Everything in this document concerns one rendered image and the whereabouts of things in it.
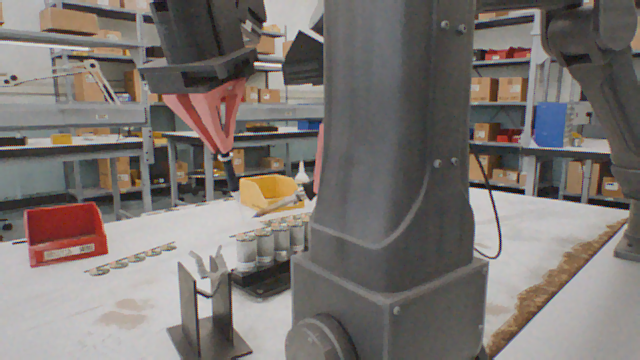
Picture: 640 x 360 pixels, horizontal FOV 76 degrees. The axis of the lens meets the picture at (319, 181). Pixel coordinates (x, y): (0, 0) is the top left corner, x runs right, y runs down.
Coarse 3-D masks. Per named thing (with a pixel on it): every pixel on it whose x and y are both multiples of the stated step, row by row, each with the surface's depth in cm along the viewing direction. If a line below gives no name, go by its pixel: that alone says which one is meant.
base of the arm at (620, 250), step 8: (632, 200) 66; (632, 208) 66; (632, 216) 66; (632, 224) 66; (624, 232) 67; (632, 232) 66; (624, 240) 66; (632, 240) 65; (616, 248) 62; (624, 248) 62; (632, 248) 62; (616, 256) 61; (624, 256) 60; (632, 256) 60
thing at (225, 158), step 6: (216, 108) 42; (222, 126) 43; (216, 144) 44; (222, 156) 44; (228, 156) 44; (222, 162) 45; (228, 162) 45; (228, 168) 45; (228, 174) 45; (234, 174) 46; (228, 180) 46; (234, 180) 46; (228, 186) 46; (234, 186) 46; (234, 192) 46
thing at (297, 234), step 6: (294, 228) 56; (300, 228) 56; (294, 234) 56; (300, 234) 56; (294, 240) 56; (300, 240) 56; (294, 246) 56; (300, 246) 56; (294, 252) 56; (300, 252) 56
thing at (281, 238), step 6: (276, 234) 54; (282, 234) 54; (288, 234) 54; (276, 240) 54; (282, 240) 54; (288, 240) 55; (276, 246) 54; (282, 246) 54; (288, 246) 55; (276, 252) 54; (282, 252) 54; (288, 252) 55; (276, 258) 54; (282, 258) 54; (288, 258) 55
